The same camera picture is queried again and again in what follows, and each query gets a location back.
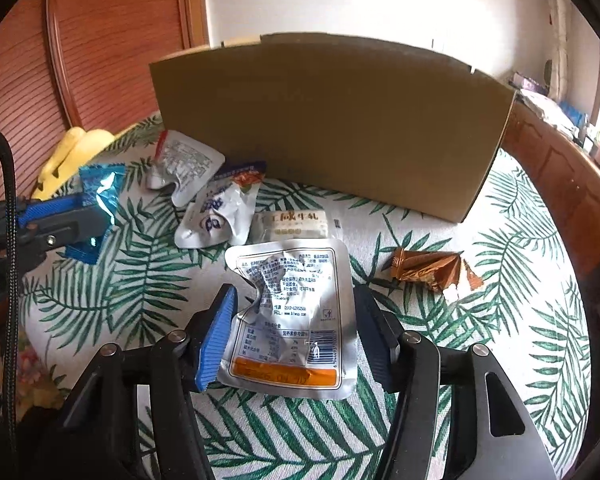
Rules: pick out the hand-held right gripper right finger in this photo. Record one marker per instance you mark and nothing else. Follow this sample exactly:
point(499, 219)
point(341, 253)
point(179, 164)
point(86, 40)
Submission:
point(380, 345)

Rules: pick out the leaf print bedsheet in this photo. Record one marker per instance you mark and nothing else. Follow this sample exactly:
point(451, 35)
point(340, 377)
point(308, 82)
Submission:
point(480, 360)

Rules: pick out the yellow plush toy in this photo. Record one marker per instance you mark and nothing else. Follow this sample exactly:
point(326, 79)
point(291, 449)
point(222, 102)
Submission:
point(75, 155)

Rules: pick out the brown cardboard box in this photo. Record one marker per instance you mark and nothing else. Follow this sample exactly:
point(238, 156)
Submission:
point(330, 125)

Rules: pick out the orange and silver snack pouch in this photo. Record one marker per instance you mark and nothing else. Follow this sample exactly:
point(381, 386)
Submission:
point(290, 310)

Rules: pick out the white packet with blue print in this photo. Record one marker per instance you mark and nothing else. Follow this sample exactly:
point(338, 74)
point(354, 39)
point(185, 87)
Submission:
point(215, 210)

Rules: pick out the patterned beige curtain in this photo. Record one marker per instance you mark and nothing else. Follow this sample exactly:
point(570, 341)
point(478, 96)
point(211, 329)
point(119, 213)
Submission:
point(560, 35)

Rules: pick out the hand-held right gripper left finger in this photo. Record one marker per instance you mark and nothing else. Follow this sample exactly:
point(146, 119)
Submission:
point(215, 345)

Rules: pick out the small beige snack packet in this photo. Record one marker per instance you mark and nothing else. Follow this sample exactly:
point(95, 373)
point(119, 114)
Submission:
point(292, 225)

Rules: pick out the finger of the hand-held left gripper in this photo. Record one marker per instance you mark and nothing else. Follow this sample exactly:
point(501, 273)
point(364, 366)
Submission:
point(80, 230)
point(55, 207)

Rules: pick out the floral quilt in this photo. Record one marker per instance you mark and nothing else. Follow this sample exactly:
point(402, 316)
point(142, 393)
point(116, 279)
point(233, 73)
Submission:
point(30, 365)

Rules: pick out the blue pack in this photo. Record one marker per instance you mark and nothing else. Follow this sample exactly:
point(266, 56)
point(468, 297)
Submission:
point(575, 117)

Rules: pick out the crumpled brown gold wrapper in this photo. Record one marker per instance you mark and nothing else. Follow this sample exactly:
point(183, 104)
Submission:
point(425, 270)

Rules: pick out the silver pouch with red edge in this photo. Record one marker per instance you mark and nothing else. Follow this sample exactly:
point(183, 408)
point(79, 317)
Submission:
point(185, 160)

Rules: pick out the stack of papers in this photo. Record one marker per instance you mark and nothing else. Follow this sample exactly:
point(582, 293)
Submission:
point(535, 102)

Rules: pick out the slatted wooden wardrobe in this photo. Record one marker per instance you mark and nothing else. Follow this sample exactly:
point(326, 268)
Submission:
point(105, 35)

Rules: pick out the shiny blue snack packet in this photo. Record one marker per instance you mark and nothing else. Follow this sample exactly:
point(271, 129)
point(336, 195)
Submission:
point(102, 185)

